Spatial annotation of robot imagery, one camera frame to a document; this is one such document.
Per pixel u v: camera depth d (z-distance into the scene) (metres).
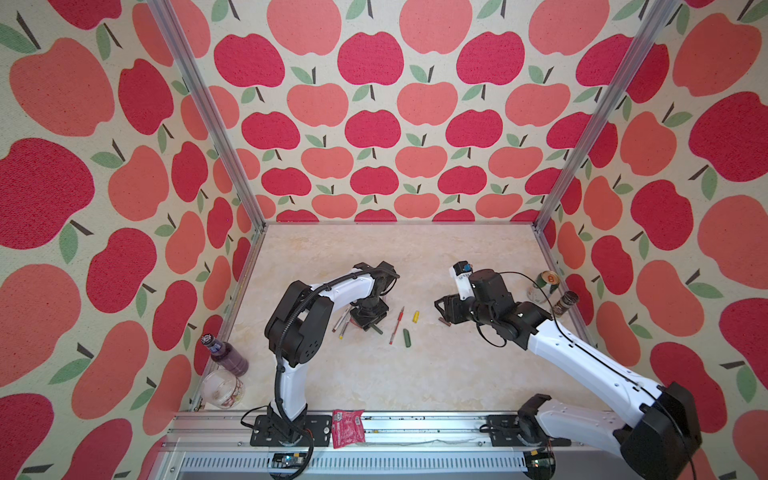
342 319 0.93
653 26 0.71
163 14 0.69
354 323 0.84
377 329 0.93
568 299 0.88
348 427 0.74
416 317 0.95
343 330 0.92
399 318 0.95
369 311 0.80
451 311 0.69
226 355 0.75
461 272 0.70
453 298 0.70
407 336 0.91
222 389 0.81
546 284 0.91
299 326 0.51
